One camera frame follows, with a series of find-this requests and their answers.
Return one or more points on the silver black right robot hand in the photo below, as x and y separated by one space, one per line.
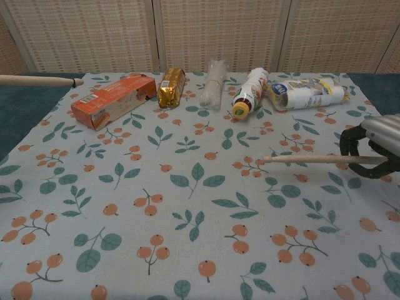
384 128

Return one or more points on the wooden stick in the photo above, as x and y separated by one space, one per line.
306 159
37 80

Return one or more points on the white roll pack in plastic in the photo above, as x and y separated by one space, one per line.
306 93

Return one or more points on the yellow cap drink bottle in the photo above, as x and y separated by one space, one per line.
250 93

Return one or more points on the clear plastic cup stack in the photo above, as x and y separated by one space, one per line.
213 87

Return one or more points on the woven bamboo folding screen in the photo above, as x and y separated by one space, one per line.
218 34

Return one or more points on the leaf and berry tablecloth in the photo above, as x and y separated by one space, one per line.
200 225

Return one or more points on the gold foil biscuit packet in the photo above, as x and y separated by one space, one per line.
170 89

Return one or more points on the orange cardboard snack box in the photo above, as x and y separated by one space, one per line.
106 100

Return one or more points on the teal felt table cover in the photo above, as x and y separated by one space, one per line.
25 109

